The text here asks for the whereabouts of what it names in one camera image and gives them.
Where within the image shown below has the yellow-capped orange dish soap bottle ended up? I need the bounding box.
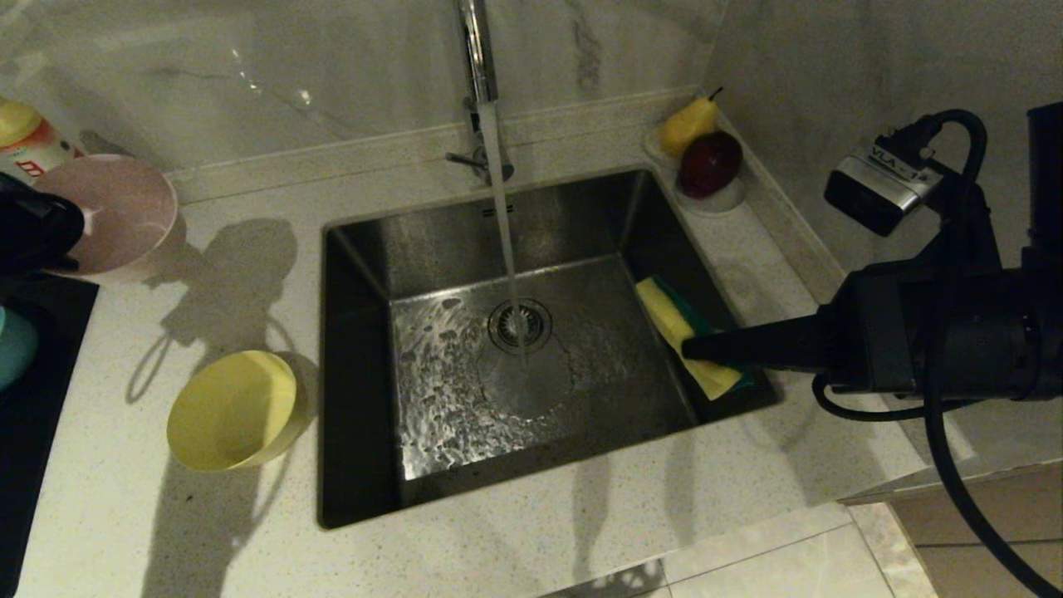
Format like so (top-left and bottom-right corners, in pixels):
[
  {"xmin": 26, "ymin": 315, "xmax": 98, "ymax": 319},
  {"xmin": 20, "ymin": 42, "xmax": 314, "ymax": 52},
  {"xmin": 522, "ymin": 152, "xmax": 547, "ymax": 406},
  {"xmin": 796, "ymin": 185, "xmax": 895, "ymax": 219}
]
[{"xmin": 0, "ymin": 98, "xmax": 86, "ymax": 185}]

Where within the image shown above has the pink plastic bowl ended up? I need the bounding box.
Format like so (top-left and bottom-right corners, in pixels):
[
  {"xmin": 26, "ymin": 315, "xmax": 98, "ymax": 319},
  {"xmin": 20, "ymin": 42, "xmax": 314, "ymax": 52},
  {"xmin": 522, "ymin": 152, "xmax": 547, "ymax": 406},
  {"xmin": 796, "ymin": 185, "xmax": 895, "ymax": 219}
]
[{"xmin": 35, "ymin": 154, "xmax": 180, "ymax": 282}]

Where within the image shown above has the green and yellow sponge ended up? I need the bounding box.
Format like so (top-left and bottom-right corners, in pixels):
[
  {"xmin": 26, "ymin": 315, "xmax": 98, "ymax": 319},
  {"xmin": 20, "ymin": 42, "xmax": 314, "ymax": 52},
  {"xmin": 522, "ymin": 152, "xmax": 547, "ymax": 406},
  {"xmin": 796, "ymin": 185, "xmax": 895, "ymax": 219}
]
[{"xmin": 635, "ymin": 277, "xmax": 756, "ymax": 401}]

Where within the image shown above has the blue plastic bowl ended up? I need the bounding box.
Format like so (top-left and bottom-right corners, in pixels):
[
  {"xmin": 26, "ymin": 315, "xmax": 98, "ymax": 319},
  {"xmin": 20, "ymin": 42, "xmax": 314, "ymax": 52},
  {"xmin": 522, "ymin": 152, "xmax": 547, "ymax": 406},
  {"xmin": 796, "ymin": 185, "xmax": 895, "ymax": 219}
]
[{"xmin": 0, "ymin": 305, "xmax": 39, "ymax": 391}]

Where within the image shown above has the stainless steel sink basin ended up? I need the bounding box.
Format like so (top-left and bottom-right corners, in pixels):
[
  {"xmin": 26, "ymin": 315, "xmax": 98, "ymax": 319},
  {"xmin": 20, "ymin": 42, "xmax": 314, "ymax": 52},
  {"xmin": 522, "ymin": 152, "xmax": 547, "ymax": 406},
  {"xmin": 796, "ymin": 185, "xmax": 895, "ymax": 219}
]
[{"xmin": 320, "ymin": 170, "xmax": 783, "ymax": 527}]

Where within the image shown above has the small white dish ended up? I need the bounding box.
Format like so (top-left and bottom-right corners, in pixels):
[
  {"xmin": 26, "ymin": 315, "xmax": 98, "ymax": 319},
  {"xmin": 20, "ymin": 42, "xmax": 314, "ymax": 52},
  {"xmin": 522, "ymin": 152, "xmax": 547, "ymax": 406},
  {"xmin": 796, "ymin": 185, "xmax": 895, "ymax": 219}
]
[
  {"xmin": 641, "ymin": 125, "xmax": 683, "ymax": 172},
  {"xmin": 671, "ymin": 170, "xmax": 746, "ymax": 218}
]

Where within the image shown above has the dark red apple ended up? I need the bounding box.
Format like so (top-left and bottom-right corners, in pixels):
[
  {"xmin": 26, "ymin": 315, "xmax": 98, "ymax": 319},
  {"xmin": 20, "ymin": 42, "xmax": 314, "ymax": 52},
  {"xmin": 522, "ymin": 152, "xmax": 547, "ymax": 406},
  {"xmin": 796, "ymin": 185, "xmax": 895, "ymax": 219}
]
[{"xmin": 677, "ymin": 133, "xmax": 742, "ymax": 200}]

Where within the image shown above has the black induction cooktop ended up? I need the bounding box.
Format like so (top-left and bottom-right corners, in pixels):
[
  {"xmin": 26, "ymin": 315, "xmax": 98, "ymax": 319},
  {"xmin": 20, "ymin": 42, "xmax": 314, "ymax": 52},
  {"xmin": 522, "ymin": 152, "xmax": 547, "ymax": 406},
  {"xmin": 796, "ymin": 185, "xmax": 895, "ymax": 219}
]
[{"xmin": 0, "ymin": 277, "xmax": 99, "ymax": 598}]

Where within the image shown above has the round metal drain strainer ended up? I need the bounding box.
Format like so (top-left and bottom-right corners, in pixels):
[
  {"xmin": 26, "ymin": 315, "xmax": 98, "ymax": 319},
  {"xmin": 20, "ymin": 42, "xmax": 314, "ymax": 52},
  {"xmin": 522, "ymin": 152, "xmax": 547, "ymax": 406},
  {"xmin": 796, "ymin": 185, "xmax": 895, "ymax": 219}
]
[{"xmin": 488, "ymin": 299, "xmax": 554, "ymax": 356}]

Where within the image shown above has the yellow pear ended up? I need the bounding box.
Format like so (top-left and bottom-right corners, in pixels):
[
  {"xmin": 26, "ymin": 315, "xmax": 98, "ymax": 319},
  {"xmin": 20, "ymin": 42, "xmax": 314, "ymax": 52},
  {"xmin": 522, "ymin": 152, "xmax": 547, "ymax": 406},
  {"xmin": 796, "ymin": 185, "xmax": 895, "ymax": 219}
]
[{"xmin": 660, "ymin": 90, "xmax": 722, "ymax": 161}]

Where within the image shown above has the yellow plastic bowl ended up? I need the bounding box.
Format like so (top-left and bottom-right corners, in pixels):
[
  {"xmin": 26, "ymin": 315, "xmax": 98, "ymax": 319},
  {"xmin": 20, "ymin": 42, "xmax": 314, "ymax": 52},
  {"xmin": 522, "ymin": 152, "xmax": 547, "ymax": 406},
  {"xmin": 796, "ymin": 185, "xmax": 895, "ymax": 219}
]
[{"xmin": 166, "ymin": 350, "xmax": 308, "ymax": 473}]

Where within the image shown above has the running water stream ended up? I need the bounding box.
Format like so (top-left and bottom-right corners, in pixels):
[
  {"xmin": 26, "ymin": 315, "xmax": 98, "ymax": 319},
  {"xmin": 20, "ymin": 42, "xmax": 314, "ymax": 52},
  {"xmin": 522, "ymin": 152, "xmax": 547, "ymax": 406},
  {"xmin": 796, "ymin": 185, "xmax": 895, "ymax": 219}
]
[{"xmin": 480, "ymin": 104, "xmax": 529, "ymax": 366}]

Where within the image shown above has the chrome faucet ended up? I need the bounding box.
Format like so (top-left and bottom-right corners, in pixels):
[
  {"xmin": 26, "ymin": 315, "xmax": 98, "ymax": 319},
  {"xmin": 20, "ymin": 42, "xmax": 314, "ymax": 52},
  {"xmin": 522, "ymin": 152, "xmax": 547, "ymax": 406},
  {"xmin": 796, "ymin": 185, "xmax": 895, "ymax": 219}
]
[{"xmin": 447, "ymin": 0, "xmax": 516, "ymax": 185}]

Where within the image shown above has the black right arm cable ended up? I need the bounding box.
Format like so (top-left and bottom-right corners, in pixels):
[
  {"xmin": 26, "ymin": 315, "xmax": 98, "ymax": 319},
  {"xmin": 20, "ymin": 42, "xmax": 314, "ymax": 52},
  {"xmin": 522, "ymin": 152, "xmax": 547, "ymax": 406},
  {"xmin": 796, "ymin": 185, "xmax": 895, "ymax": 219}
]
[{"xmin": 812, "ymin": 110, "xmax": 1063, "ymax": 598}]

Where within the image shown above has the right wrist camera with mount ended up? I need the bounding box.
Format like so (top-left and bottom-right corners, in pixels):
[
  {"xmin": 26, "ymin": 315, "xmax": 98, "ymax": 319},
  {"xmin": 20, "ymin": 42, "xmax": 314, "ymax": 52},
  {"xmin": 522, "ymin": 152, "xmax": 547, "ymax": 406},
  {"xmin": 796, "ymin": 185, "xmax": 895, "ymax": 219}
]
[{"xmin": 824, "ymin": 125, "xmax": 1002, "ymax": 268}]

